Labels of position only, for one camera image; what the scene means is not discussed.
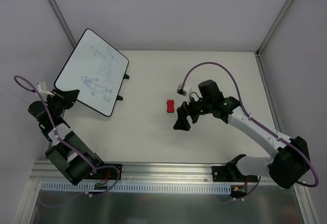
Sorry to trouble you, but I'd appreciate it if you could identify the red whiteboard eraser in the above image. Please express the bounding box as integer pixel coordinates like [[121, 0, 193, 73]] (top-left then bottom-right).
[[167, 99, 175, 113]]

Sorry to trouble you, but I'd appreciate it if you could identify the white board with black frame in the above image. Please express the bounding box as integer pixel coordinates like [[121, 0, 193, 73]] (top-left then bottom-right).
[[54, 29, 129, 117]]

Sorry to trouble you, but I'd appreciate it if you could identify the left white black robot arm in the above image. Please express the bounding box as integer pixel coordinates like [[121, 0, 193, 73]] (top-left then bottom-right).
[[28, 89, 106, 185]]

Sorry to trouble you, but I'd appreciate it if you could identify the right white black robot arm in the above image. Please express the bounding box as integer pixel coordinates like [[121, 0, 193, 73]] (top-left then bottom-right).
[[173, 80, 310, 189]]

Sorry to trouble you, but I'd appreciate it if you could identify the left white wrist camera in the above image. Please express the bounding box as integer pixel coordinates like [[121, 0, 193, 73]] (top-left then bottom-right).
[[35, 82, 54, 99]]

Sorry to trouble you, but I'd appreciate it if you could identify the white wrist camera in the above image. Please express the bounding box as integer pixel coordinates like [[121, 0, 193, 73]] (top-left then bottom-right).
[[35, 82, 54, 99], [176, 83, 192, 103]]

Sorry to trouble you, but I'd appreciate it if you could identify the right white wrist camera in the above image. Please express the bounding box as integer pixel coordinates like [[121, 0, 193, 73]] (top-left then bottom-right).
[[176, 83, 192, 103]]

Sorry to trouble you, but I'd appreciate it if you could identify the wire whiteboard stand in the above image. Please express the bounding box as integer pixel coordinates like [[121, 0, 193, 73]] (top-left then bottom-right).
[[116, 73, 130, 101]]

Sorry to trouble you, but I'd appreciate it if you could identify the aluminium mounting rail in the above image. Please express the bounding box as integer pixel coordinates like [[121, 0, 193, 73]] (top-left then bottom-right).
[[29, 161, 275, 183]]

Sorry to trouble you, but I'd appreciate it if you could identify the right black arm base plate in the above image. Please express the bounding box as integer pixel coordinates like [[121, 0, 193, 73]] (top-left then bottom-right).
[[211, 165, 259, 183]]

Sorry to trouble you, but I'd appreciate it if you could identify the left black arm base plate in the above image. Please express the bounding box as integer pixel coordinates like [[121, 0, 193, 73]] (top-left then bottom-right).
[[96, 163, 122, 181]]

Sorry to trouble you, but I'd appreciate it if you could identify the white slotted cable duct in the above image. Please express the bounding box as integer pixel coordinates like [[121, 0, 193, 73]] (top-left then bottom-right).
[[40, 181, 231, 195]]

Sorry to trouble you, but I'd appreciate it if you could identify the left aluminium frame post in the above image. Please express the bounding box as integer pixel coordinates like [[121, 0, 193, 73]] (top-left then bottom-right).
[[47, 0, 76, 47]]

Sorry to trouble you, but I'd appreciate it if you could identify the aluminium frame post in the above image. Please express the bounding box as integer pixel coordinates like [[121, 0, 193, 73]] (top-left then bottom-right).
[[255, 0, 295, 57], [47, 0, 76, 47]]

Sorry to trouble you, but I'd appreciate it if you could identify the right aluminium frame post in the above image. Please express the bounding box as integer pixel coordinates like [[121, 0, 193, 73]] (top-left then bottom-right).
[[255, 0, 295, 57]]

